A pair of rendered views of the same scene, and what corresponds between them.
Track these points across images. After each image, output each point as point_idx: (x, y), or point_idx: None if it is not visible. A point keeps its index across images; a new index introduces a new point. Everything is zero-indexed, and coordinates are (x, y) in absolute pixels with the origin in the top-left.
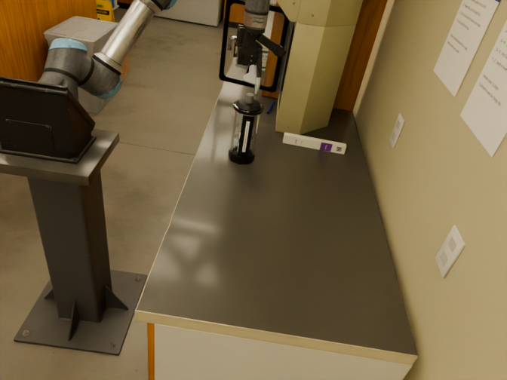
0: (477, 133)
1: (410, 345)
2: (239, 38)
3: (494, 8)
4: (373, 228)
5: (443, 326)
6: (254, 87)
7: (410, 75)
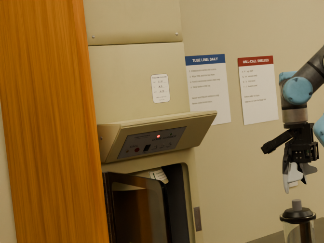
0: (263, 119)
1: (320, 218)
2: (311, 135)
3: (224, 66)
4: (256, 242)
5: (310, 197)
6: (304, 178)
7: None
